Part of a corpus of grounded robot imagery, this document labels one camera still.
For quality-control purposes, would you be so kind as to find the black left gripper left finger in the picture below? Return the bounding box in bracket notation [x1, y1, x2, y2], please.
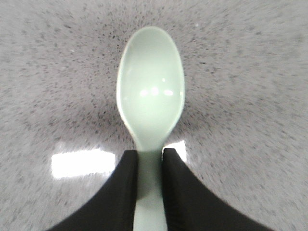
[49, 150, 138, 231]

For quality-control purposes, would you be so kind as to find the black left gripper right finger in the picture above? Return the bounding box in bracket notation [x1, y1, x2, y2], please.
[162, 148, 270, 231]

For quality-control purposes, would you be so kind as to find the mint green plastic spoon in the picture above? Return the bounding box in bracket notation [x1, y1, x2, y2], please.
[116, 26, 185, 231]

